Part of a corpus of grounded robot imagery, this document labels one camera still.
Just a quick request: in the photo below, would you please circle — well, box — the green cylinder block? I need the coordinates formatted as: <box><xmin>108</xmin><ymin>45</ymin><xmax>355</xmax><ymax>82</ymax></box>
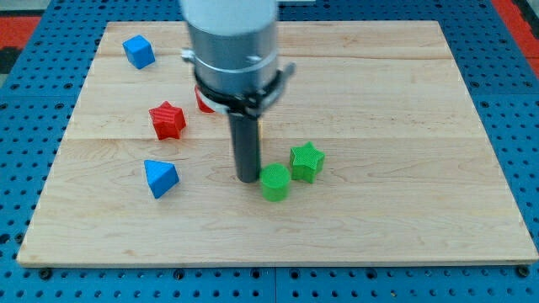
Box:
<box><xmin>259</xmin><ymin>163</ymin><xmax>291</xmax><ymax>202</ymax></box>

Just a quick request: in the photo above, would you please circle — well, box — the red block behind arm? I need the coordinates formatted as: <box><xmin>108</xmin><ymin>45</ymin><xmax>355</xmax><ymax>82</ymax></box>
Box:
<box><xmin>195</xmin><ymin>85</ymin><xmax>214</xmax><ymax>114</ymax></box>

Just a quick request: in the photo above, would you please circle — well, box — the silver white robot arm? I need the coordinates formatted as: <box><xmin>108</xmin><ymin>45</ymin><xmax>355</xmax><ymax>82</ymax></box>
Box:
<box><xmin>179</xmin><ymin>0</ymin><xmax>278</xmax><ymax>95</ymax></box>

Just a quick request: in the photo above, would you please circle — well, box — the green star block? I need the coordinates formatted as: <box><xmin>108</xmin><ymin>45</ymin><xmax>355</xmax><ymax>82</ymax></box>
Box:
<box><xmin>289</xmin><ymin>141</ymin><xmax>325</xmax><ymax>183</ymax></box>

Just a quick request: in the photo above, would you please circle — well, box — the red star block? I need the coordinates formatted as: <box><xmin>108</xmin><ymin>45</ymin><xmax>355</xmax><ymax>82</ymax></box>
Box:
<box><xmin>148</xmin><ymin>101</ymin><xmax>186</xmax><ymax>140</ymax></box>

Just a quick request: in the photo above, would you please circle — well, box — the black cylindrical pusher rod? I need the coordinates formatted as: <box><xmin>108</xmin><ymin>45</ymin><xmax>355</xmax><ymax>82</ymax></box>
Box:
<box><xmin>228</xmin><ymin>113</ymin><xmax>260</xmax><ymax>183</ymax></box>

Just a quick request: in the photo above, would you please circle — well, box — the light wooden board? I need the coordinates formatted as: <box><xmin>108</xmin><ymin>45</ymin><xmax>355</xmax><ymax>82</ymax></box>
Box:
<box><xmin>17</xmin><ymin>21</ymin><xmax>538</xmax><ymax>268</ymax></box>

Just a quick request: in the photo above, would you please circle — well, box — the blue triangular prism block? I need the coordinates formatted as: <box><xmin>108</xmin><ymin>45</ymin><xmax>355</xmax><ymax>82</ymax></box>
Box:
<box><xmin>144</xmin><ymin>160</ymin><xmax>179</xmax><ymax>199</ymax></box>

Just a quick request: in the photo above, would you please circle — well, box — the blue cube block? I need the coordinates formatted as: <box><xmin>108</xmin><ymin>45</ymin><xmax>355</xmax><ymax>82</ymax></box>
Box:
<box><xmin>122</xmin><ymin>35</ymin><xmax>155</xmax><ymax>69</ymax></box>

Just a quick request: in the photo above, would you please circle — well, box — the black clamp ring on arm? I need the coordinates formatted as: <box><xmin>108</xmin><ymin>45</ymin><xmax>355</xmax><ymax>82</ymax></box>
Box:
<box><xmin>181</xmin><ymin>49</ymin><xmax>296</xmax><ymax>119</ymax></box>

